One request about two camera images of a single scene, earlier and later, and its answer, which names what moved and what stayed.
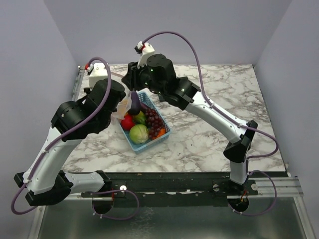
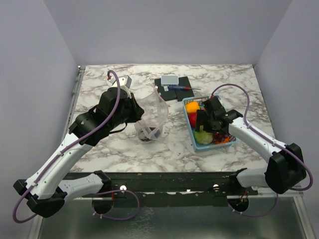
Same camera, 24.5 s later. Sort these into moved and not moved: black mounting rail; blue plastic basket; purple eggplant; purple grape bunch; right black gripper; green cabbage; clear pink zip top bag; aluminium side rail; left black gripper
Moved: purple grape bunch; blue plastic basket; left black gripper; green cabbage; clear pink zip top bag; purple eggplant; right black gripper
Not moved: aluminium side rail; black mounting rail
